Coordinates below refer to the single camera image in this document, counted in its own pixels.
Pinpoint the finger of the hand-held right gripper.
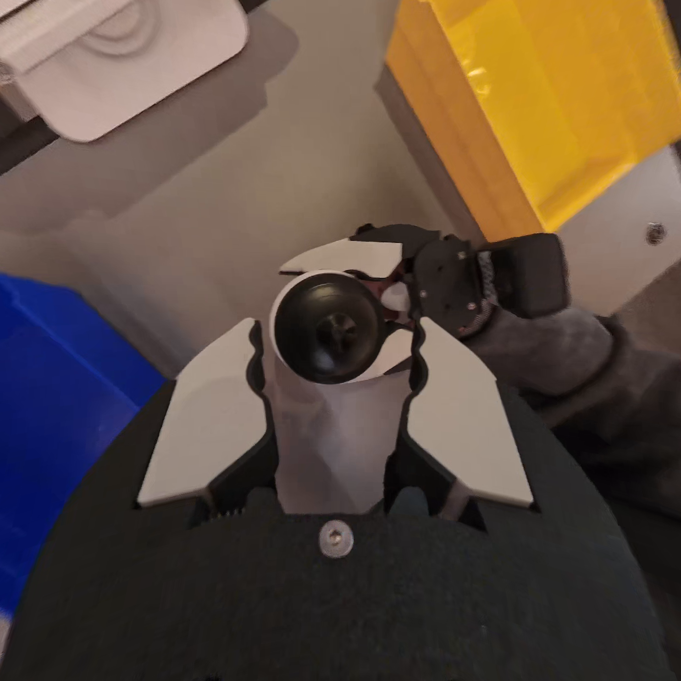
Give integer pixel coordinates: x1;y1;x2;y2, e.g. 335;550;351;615
366;323;417;381
278;238;403;281

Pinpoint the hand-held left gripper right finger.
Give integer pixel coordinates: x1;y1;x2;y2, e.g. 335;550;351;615
384;316;535;521

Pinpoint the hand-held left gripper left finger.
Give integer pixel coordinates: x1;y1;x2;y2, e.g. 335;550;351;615
137;317;280;517

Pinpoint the black bottle lid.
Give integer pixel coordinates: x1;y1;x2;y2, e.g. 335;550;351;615
274;274;385;385

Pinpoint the white plastic bottle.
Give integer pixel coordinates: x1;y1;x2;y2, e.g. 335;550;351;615
268;270;373;373

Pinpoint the blue plastic bin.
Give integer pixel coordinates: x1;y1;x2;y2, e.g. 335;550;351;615
0;272;167;620

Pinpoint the yellow plastic bin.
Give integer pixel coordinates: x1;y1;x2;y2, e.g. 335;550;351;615
384;0;681;243

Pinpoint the person's dark clothing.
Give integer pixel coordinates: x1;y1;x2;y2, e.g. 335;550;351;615
548;415;681;613

